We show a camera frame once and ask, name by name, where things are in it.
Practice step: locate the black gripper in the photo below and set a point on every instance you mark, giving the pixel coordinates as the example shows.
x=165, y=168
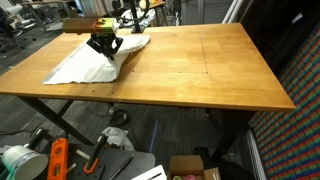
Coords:
x=105, y=39

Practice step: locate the white terry cloth towel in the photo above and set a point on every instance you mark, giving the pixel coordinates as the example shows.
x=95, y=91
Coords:
x=83, y=66

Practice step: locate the white bag pile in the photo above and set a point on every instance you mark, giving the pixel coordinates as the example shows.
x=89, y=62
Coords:
x=150, y=16

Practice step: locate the round wooden stool table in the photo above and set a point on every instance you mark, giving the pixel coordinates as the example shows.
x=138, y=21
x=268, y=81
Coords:
x=151, y=4

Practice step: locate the white plastic bag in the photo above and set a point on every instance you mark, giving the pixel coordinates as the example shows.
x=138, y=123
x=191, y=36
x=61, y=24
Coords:
x=116, y=136

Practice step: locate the black table leg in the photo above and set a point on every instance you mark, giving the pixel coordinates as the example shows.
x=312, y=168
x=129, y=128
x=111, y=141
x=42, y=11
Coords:
x=50, y=115
x=233, y=133

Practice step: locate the orange black bar clamp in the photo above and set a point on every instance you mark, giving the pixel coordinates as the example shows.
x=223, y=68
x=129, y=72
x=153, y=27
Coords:
x=96, y=151

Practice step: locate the black office chair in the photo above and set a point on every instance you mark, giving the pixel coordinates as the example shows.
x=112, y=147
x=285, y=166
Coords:
x=6, y=25

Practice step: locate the grey pegboard panel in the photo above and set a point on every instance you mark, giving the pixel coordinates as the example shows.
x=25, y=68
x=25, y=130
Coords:
x=210, y=11

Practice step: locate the dark grey board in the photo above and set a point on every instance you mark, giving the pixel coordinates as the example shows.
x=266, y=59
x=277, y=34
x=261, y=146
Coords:
x=136, y=161

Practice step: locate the black pen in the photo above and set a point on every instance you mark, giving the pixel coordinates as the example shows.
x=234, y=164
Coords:
x=121, y=166

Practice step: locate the orange spirit level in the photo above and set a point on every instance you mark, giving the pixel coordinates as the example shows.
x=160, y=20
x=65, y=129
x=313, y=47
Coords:
x=57, y=160

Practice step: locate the white pipes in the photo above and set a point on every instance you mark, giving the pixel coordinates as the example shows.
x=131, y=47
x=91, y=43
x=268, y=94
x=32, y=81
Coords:
x=231, y=11

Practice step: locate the white paper sheet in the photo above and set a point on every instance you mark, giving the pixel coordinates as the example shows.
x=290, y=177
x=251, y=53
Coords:
x=150, y=174

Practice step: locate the open cardboard box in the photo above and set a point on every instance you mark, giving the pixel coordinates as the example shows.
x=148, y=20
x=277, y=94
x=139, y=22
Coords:
x=185, y=163

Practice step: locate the white bucket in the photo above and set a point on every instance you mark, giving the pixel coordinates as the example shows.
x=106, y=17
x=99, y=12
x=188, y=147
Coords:
x=23, y=163

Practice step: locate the black bag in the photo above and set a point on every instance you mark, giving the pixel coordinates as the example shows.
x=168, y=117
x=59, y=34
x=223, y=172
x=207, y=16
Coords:
x=233, y=170

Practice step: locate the white paper label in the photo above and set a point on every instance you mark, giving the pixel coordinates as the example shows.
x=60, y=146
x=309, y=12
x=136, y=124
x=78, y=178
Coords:
x=297, y=18

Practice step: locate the colourful checkered panel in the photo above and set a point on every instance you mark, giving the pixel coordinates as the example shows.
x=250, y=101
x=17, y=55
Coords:
x=293, y=133

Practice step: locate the black camera stand pole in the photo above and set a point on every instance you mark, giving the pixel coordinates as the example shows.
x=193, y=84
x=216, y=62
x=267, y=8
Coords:
x=135, y=13

